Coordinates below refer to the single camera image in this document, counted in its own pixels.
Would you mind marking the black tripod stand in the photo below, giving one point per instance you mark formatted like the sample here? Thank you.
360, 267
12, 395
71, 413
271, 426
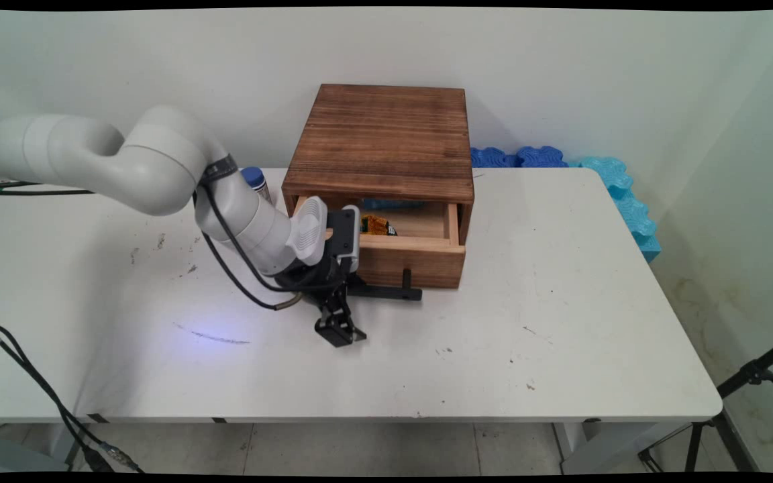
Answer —
749, 374

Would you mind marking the brown wooden drawer cabinet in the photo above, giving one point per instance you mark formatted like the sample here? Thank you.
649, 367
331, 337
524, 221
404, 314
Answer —
383, 134

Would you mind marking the bottle with blue cap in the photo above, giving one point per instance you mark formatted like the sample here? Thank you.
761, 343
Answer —
255, 181

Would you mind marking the dark blue foam mat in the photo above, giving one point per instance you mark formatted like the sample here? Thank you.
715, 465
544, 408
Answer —
541, 157
492, 158

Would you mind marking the orange snack packet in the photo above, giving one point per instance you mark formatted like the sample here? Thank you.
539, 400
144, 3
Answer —
376, 225

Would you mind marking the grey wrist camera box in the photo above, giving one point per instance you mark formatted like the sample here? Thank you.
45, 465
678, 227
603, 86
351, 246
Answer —
345, 235

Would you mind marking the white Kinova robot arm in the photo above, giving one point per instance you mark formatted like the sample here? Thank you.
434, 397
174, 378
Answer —
158, 161

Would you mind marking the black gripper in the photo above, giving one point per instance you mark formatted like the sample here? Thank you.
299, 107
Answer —
319, 278

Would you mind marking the blue packet in drawer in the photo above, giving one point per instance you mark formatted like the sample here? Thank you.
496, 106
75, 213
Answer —
390, 204

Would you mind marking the cyan foam mat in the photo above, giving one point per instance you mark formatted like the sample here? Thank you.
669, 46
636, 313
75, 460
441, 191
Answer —
631, 208

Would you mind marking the light wooden drawer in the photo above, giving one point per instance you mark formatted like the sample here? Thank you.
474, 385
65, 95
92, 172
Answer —
420, 261

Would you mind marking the white table leg frame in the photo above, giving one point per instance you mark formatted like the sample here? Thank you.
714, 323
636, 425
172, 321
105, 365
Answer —
601, 446

